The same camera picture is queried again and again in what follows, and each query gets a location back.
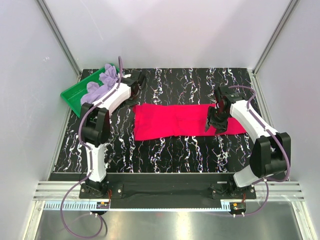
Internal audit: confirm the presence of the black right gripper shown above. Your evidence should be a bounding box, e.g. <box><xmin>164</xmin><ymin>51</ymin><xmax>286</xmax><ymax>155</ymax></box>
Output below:
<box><xmin>204</xmin><ymin>106</ymin><xmax>229</xmax><ymax>136</ymax></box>

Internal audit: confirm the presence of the red t shirt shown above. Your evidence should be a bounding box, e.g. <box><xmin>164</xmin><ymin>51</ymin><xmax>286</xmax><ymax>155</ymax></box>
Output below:
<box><xmin>131</xmin><ymin>102</ymin><xmax>247</xmax><ymax>142</ymax></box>

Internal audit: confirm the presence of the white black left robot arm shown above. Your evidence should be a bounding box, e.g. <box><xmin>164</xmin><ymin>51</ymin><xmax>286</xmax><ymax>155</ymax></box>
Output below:
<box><xmin>78</xmin><ymin>70</ymin><xmax>146</xmax><ymax>198</ymax></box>

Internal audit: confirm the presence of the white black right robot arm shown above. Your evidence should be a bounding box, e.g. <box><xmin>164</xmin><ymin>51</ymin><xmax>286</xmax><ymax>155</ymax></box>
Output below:
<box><xmin>205</xmin><ymin>86</ymin><xmax>291</xmax><ymax>199</ymax></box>

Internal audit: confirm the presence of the lavender t shirt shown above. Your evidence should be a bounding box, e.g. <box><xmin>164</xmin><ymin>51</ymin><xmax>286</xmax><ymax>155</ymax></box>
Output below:
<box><xmin>80</xmin><ymin>63</ymin><xmax>121</xmax><ymax>106</ymax></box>

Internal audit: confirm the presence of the green plastic bin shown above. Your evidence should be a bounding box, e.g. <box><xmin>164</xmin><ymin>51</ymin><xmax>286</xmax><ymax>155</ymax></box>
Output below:
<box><xmin>60</xmin><ymin>67</ymin><xmax>119</xmax><ymax>117</ymax></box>

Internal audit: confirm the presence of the right orange connector box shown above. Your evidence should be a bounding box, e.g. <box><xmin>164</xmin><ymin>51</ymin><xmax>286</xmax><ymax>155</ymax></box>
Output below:
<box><xmin>229</xmin><ymin>201</ymin><xmax>247</xmax><ymax>218</ymax></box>

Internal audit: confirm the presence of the left small circuit board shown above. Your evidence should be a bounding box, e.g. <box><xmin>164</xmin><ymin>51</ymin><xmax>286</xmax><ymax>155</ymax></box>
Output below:
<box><xmin>96</xmin><ymin>201</ymin><xmax>110</xmax><ymax>210</ymax></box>

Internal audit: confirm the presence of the aluminium frame profile right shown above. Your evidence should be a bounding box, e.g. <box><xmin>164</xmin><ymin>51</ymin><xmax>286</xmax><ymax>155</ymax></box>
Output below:
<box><xmin>252</xmin><ymin>0</ymin><xmax>301</xmax><ymax>76</ymax></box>

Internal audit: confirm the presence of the aluminium frame profile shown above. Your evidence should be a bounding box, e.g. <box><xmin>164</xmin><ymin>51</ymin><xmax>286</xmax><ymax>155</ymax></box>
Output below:
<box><xmin>35</xmin><ymin>0</ymin><xmax>82</xmax><ymax>78</ymax></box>
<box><xmin>252</xmin><ymin>0</ymin><xmax>301</xmax><ymax>76</ymax></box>

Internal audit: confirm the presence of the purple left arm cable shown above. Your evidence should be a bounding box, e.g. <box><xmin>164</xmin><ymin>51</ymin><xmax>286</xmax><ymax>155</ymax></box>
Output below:
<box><xmin>59</xmin><ymin>55</ymin><xmax>125</xmax><ymax>237</ymax></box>

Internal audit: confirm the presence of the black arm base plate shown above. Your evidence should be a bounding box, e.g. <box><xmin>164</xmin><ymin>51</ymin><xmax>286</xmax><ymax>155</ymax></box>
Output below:
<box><xmin>79</xmin><ymin>173</ymin><xmax>256</xmax><ymax>205</ymax></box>

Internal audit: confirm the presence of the aluminium frame profile left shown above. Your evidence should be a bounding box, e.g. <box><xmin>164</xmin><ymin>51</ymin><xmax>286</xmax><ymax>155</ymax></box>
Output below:
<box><xmin>35</xmin><ymin>0</ymin><xmax>82</xmax><ymax>78</ymax></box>

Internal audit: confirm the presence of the aluminium front rail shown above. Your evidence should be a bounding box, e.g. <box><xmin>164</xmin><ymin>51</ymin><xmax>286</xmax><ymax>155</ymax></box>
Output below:
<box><xmin>33</xmin><ymin>181</ymin><xmax>305</xmax><ymax>202</ymax></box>

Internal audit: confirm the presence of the grey slotted cable duct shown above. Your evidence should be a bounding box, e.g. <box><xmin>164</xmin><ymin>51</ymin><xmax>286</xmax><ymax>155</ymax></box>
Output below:
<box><xmin>44</xmin><ymin>200</ymin><xmax>231</xmax><ymax>212</ymax></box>

